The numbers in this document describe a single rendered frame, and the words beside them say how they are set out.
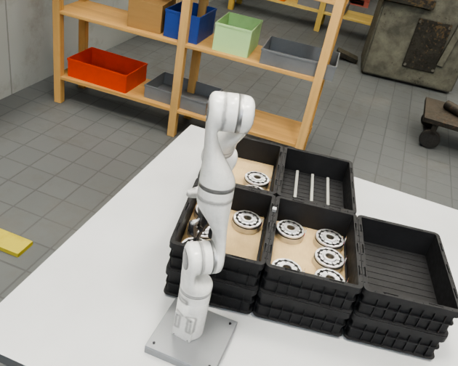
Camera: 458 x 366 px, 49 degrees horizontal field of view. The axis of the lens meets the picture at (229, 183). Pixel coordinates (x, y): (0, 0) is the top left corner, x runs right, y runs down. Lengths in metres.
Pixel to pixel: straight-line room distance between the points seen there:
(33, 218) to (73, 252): 1.32
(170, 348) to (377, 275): 0.74
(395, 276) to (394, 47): 4.75
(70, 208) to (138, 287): 1.56
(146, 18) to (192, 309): 2.78
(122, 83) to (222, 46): 0.89
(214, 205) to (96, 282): 0.63
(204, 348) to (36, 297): 0.55
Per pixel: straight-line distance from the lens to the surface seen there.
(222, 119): 1.15
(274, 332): 1.68
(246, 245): 1.75
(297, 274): 1.55
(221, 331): 1.60
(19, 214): 3.18
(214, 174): 1.21
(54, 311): 1.67
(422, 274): 1.92
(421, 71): 6.50
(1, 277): 2.80
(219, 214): 1.26
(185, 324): 1.51
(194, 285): 1.39
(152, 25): 3.90
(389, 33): 6.33
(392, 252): 1.96
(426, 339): 1.76
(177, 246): 1.55
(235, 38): 3.68
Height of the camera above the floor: 1.93
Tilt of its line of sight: 32 degrees down
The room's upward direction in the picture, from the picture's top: 11 degrees clockwise
